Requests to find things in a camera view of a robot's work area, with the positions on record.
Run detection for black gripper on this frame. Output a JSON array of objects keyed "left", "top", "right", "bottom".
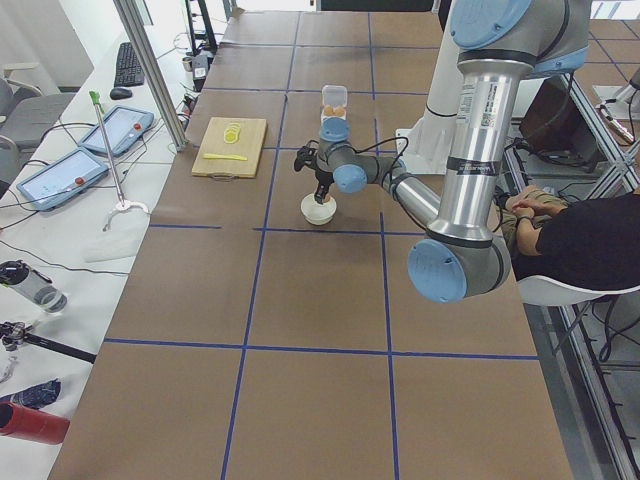
[{"left": 314, "top": 169, "right": 334, "bottom": 205}]

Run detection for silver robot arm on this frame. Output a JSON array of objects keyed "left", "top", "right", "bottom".
[{"left": 294, "top": 1, "right": 591, "bottom": 303}]

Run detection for clear plastic egg box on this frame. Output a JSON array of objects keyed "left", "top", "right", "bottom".
[{"left": 321, "top": 84, "right": 348, "bottom": 122}]

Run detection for white ceramic bowl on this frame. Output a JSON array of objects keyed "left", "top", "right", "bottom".
[{"left": 300, "top": 194, "right": 337, "bottom": 226}]

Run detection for wooden cutting board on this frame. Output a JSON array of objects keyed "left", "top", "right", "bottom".
[{"left": 191, "top": 117, "right": 267, "bottom": 178}]

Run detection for yellow lemon slices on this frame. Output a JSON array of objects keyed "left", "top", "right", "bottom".
[{"left": 223, "top": 122, "right": 242, "bottom": 145}]

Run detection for yellow plastic knife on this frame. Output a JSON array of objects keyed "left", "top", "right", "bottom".
[{"left": 202, "top": 153, "right": 248, "bottom": 161}]

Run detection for far teach pendant tablet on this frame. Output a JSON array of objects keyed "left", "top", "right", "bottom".
[{"left": 78, "top": 106, "right": 155, "bottom": 157}]

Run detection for teach pendant tablet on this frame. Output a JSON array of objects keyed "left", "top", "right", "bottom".
[
  {"left": 78, "top": 106, "right": 155, "bottom": 157},
  {"left": 17, "top": 147, "right": 108, "bottom": 211}
]

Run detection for black computer mouse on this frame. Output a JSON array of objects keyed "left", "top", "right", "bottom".
[{"left": 109, "top": 87, "right": 133, "bottom": 100}]

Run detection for black keyboard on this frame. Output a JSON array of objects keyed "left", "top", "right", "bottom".
[{"left": 114, "top": 42, "right": 145, "bottom": 87}]

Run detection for white chair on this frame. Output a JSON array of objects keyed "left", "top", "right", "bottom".
[{"left": 517, "top": 275, "right": 639, "bottom": 307}]

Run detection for near teach pendant tablet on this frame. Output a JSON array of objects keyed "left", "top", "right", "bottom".
[{"left": 17, "top": 147, "right": 108, "bottom": 211}]

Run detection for metal reacher grabber stick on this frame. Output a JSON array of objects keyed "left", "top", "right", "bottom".
[{"left": 88, "top": 89, "right": 151, "bottom": 233}]

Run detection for seated person in black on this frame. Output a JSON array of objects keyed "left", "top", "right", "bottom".
[{"left": 497, "top": 185, "right": 639, "bottom": 291}]

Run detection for clear water bottle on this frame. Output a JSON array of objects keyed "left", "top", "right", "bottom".
[{"left": 1, "top": 260, "right": 67, "bottom": 313}]

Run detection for red bottle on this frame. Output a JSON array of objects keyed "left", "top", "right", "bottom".
[{"left": 1, "top": 402, "right": 70, "bottom": 445}]

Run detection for black camera cable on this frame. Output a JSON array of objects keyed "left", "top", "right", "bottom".
[{"left": 302, "top": 136, "right": 411, "bottom": 171}]

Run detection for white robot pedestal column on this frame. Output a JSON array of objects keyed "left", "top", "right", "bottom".
[{"left": 396, "top": 34, "right": 463, "bottom": 175}]

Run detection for aluminium frame post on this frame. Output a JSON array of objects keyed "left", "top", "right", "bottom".
[{"left": 113, "top": 0, "right": 188, "bottom": 152}]

